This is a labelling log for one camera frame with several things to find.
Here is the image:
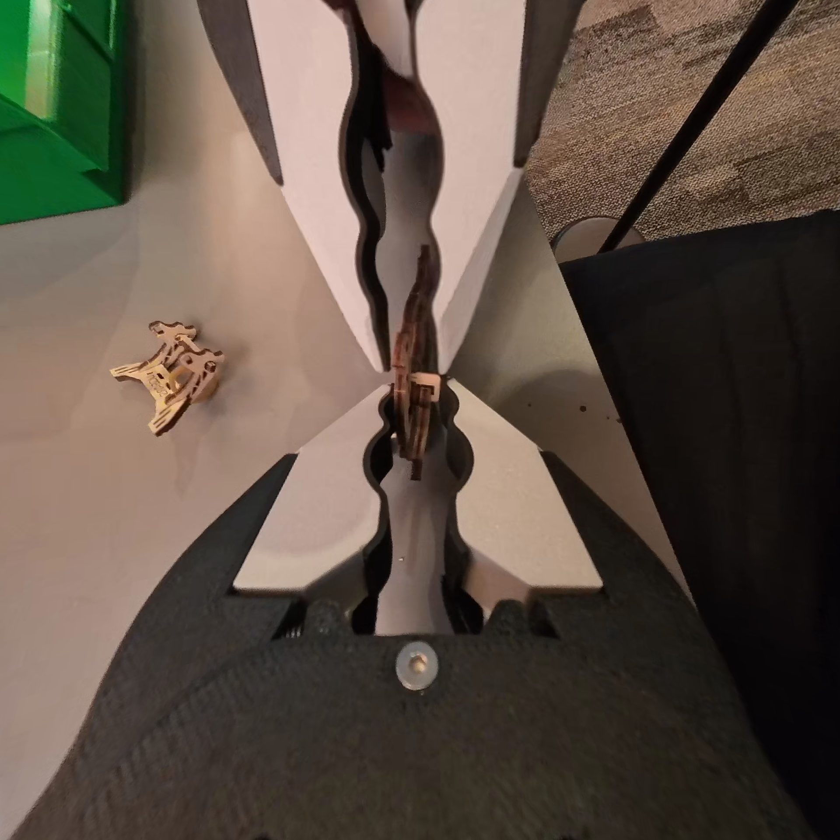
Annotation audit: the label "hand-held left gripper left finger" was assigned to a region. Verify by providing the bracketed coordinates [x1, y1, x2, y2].
[233, 382, 395, 634]

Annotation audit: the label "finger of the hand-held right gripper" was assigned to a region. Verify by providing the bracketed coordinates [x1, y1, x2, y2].
[197, 0, 389, 373]
[407, 0, 585, 382]

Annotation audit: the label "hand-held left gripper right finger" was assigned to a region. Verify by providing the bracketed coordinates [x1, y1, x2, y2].
[441, 379, 603, 636]

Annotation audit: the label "wooden lattice assembly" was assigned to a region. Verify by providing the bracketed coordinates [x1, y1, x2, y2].
[110, 320, 225, 437]

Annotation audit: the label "wooden model frame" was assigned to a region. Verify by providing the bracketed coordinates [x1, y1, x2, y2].
[390, 245, 448, 481]

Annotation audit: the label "person's right hand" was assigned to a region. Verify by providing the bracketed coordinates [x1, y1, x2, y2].
[382, 72, 438, 137]

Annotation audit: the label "grey round table foot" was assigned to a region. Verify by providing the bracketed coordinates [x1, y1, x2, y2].
[550, 218, 647, 263]

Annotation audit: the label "person's black clothing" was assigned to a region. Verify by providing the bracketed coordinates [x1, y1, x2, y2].
[561, 210, 840, 840]

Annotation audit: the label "black table leg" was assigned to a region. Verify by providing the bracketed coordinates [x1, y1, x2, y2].
[600, 0, 800, 253]

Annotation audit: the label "stacked green plastic bins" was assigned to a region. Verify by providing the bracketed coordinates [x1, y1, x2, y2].
[0, 0, 129, 226]

